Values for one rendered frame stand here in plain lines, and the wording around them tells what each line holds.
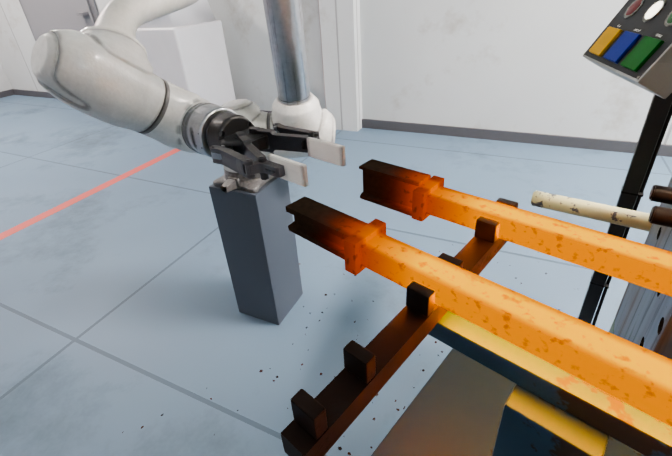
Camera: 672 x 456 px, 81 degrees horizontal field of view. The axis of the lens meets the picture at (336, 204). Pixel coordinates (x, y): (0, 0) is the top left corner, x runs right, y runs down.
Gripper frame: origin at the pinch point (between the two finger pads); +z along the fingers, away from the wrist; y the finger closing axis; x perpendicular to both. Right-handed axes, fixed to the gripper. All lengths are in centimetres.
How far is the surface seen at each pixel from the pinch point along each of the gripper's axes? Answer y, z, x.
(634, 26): -96, 22, 7
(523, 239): 1.4, 28.9, -0.4
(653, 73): -78, 30, 0
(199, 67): -152, -287, -37
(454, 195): -0.2, 21.1, 1.1
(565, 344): 13.4, 35.2, 1.1
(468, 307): 13.2, 28.9, 0.2
